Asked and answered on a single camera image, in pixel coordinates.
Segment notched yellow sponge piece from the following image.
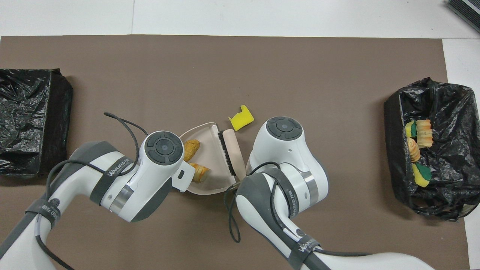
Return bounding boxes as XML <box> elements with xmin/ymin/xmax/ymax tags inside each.
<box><xmin>228</xmin><ymin>105</ymin><xmax>254</xmax><ymax>131</ymax></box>

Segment beige hand brush black bristles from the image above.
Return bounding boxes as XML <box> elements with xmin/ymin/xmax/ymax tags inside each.
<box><xmin>217</xmin><ymin>129</ymin><xmax>247</xmax><ymax>184</ymax></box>

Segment beige plastic dustpan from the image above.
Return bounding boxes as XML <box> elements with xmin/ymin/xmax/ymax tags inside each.
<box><xmin>179</xmin><ymin>121</ymin><xmax>247</xmax><ymax>195</ymax></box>

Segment brown oval bread roll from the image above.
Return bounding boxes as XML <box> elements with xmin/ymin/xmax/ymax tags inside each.
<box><xmin>183</xmin><ymin>139</ymin><xmax>201</xmax><ymax>162</ymax></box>

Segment small striped croissant piece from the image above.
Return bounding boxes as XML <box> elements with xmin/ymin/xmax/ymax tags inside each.
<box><xmin>189</xmin><ymin>162</ymin><xmax>211</xmax><ymax>183</ymax></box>

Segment pale bread piece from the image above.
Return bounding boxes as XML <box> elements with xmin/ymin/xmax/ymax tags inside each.
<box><xmin>408</xmin><ymin>137</ymin><xmax>421</xmax><ymax>163</ymax></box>

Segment large striped croissant piece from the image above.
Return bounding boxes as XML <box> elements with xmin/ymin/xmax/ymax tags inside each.
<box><xmin>415</xmin><ymin>119</ymin><xmax>434</xmax><ymax>149</ymax></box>

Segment yellow sponge with green pad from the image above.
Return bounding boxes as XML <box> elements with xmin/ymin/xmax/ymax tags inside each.
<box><xmin>411</xmin><ymin>162</ymin><xmax>432</xmax><ymax>188</ymax></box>

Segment boxy bin with black bag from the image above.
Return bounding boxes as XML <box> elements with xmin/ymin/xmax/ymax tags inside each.
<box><xmin>0</xmin><ymin>68</ymin><xmax>74</xmax><ymax>177</ymax></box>

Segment right black bin bag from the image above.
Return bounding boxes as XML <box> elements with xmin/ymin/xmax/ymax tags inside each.
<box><xmin>384</xmin><ymin>77</ymin><xmax>480</xmax><ymax>222</ymax></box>

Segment brown paper table mat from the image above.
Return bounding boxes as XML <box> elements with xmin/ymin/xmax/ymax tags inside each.
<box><xmin>0</xmin><ymin>35</ymin><xmax>471</xmax><ymax>270</ymax></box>

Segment dark grey ribbed device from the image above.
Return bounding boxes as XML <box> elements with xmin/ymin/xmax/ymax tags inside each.
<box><xmin>445</xmin><ymin>0</ymin><xmax>480</xmax><ymax>35</ymax></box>

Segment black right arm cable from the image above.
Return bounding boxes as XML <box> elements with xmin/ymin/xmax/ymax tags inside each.
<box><xmin>224</xmin><ymin>161</ymin><xmax>285</xmax><ymax>243</ymax></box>

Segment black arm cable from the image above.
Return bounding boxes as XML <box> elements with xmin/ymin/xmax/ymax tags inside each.
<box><xmin>224</xmin><ymin>161</ymin><xmax>285</xmax><ymax>243</ymax></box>
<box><xmin>34</xmin><ymin>112</ymin><xmax>149</xmax><ymax>270</ymax></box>

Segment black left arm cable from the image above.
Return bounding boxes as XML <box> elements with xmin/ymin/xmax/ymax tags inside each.
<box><xmin>34</xmin><ymin>112</ymin><xmax>149</xmax><ymax>270</ymax></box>

